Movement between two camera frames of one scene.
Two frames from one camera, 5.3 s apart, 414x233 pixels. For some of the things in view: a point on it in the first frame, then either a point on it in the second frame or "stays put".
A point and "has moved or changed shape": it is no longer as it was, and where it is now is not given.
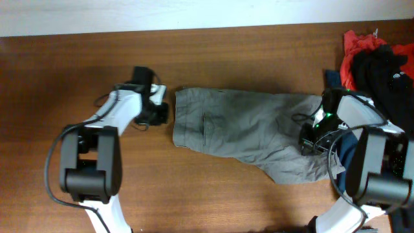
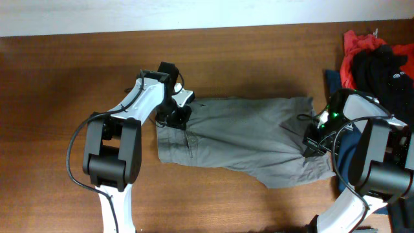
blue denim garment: (346, 150) stays put
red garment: (355, 43) stays put
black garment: (378, 76) stays put
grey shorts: (264, 127) has moved or changed shape
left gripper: (163, 117) -> (181, 120)
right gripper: (306, 140) stays put
